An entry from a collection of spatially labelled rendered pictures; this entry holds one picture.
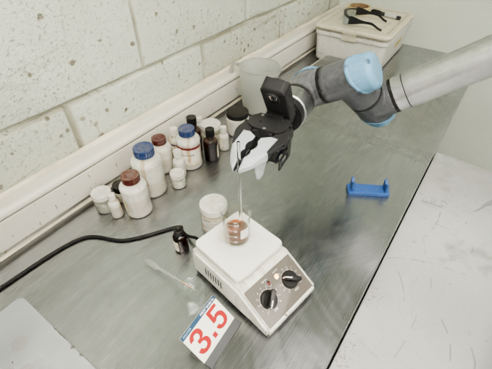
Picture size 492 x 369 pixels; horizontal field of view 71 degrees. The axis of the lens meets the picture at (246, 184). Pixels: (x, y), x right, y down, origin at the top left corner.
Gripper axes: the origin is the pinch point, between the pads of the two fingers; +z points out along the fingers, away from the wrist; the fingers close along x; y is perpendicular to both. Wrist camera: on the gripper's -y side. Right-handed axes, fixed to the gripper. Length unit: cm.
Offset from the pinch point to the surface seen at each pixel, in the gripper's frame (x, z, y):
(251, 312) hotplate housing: -7.9, 11.7, 21.0
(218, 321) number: -3.0, 14.6, 23.8
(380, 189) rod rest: -21.2, -33.1, 25.5
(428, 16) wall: -18, -141, 16
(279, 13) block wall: 32, -91, 7
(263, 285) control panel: -7.8, 6.9, 19.7
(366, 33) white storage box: 1, -103, 13
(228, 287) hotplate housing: -2.5, 9.9, 20.0
